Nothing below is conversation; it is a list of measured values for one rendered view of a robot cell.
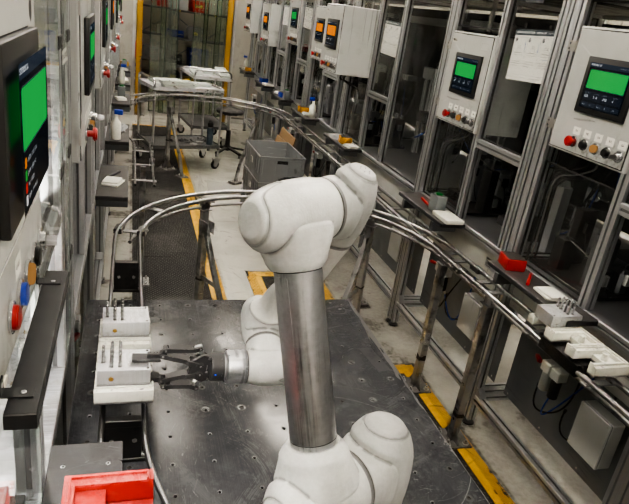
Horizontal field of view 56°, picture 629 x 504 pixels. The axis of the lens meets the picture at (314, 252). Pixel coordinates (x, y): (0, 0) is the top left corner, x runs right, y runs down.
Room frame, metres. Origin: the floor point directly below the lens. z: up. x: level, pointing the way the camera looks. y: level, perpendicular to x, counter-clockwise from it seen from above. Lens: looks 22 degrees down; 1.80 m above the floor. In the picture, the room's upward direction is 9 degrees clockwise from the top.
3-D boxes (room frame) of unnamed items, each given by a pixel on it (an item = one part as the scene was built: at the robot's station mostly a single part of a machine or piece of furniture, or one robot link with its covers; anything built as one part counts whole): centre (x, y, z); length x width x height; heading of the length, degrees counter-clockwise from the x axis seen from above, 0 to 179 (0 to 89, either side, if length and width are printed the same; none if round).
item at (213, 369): (1.33, 0.24, 0.90); 0.09 x 0.07 x 0.08; 108
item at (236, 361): (1.36, 0.17, 0.90); 0.09 x 0.06 x 0.09; 18
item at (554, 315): (1.98, -0.91, 0.92); 0.13 x 0.10 x 0.09; 109
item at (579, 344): (1.87, -0.95, 0.84); 0.37 x 0.14 x 0.10; 19
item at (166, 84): (6.59, 1.68, 0.48); 0.88 x 0.56 x 0.96; 127
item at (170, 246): (5.63, 1.57, 0.01); 5.85 x 0.59 x 0.01; 19
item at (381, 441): (1.13, -0.22, 0.85); 0.18 x 0.16 x 0.22; 136
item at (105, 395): (1.38, 0.47, 0.84); 0.36 x 0.14 x 0.10; 19
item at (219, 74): (7.93, 1.70, 0.48); 0.84 x 0.58 x 0.97; 27
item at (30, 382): (0.67, 0.34, 1.37); 0.36 x 0.04 x 0.04; 19
